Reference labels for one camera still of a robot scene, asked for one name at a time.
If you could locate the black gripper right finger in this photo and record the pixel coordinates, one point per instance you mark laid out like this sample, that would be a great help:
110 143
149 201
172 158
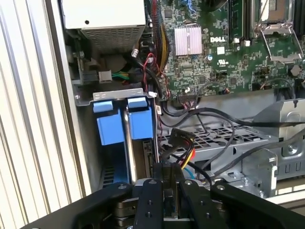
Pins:
195 194

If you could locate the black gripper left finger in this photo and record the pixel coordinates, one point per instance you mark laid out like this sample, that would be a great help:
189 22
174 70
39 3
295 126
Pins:
156 198

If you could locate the hard disk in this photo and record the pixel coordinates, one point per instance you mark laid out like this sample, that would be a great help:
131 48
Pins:
140 124

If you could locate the blue disk carrier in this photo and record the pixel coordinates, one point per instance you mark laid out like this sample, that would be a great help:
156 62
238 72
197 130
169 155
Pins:
110 128

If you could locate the grey metal disk bay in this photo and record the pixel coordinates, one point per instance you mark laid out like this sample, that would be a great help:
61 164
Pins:
119 94

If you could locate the grey perforated drive cage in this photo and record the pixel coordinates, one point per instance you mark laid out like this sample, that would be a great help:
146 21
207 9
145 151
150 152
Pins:
250 155

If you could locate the grey open PC case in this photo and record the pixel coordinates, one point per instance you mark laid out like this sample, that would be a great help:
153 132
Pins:
83 133

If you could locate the green motherboard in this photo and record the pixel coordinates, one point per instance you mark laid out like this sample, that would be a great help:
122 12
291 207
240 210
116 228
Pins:
238 71

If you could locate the silver chipset heatsink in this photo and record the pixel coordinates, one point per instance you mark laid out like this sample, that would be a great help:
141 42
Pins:
188 41

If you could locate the metal socket cover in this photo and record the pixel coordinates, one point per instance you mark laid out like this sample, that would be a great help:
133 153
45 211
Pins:
287 55

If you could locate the grey power supply unit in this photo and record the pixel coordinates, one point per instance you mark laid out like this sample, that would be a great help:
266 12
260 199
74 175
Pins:
102 14

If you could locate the CPU socket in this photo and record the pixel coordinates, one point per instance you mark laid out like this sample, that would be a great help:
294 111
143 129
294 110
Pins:
276 12

